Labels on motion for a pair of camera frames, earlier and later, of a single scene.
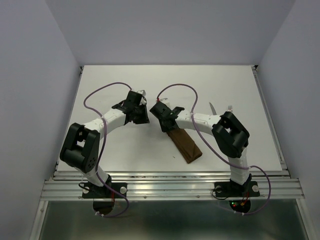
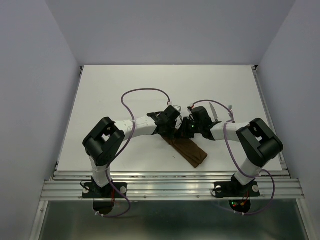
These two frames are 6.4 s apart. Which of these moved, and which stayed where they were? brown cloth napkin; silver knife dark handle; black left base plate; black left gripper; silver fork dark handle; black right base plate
Moved: black left gripper; brown cloth napkin
Stayed: black right base plate; black left base plate; silver knife dark handle; silver fork dark handle
